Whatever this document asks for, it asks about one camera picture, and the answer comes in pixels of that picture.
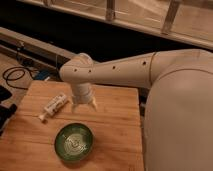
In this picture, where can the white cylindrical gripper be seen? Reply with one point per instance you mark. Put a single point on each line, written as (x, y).
(82, 94)

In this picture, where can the small white bottle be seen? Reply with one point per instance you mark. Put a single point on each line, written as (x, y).
(53, 106)

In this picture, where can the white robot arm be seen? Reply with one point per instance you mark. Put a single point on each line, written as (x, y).
(178, 122)

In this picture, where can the green ceramic bowl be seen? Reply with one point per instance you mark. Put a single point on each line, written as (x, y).
(73, 142)

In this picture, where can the blue object on floor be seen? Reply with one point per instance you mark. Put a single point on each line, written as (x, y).
(42, 75)

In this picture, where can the black device at left edge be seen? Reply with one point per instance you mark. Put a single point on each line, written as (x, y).
(5, 112)

